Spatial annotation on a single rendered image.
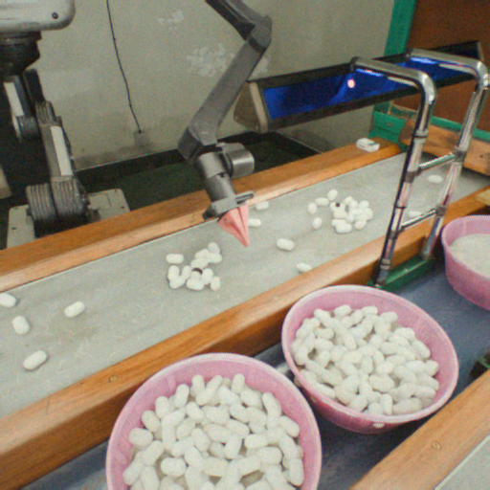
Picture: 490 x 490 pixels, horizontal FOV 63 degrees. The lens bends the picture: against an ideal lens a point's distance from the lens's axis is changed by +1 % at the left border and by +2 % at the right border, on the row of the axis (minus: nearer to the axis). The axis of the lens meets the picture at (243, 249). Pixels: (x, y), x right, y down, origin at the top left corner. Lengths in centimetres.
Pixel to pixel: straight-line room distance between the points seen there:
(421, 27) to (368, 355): 100
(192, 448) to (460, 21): 120
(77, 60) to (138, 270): 205
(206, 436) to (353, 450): 22
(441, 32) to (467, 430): 105
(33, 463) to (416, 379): 56
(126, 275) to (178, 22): 230
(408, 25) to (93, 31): 187
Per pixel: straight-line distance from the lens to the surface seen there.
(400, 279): 92
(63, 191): 111
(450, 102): 136
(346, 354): 69
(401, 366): 70
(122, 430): 60
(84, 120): 284
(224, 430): 59
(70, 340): 75
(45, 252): 93
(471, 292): 95
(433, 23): 139
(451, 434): 63
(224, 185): 81
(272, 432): 60
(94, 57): 279
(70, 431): 65
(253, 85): 65
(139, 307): 77
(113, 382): 64
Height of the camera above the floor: 126
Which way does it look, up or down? 36 degrees down
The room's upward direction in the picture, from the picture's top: straight up
